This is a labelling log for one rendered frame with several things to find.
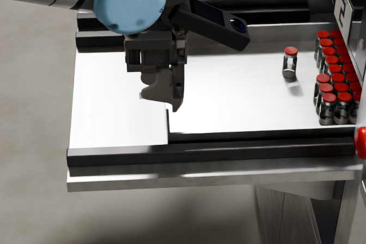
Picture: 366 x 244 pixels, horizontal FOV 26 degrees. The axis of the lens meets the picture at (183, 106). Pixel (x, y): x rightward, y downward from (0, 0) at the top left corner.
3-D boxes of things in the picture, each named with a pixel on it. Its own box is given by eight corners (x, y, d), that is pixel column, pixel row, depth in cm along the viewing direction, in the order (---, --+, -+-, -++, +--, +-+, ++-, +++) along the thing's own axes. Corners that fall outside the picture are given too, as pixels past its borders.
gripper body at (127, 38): (126, 44, 112) (122, -31, 104) (187, 42, 112) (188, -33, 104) (127, 78, 106) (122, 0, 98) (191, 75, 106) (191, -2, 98)
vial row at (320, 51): (325, 53, 130) (329, 29, 127) (349, 125, 116) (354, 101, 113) (312, 53, 130) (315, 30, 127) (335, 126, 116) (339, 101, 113)
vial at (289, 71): (294, 69, 126) (297, 47, 124) (296, 78, 125) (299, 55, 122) (280, 69, 126) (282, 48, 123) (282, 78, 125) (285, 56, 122)
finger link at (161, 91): (141, 111, 115) (139, 60, 109) (182, 110, 115) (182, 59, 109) (142, 126, 112) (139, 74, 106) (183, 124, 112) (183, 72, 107)
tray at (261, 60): (363, 38, 133) (365, 20, 131) (405, 142, 113) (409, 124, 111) (160, 45, 132) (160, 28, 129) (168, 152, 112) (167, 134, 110)
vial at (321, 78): (325, 96, 121) (329, 73, 118) (328, 105, 119) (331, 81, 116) (311, 97, 121) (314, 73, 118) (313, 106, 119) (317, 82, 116)
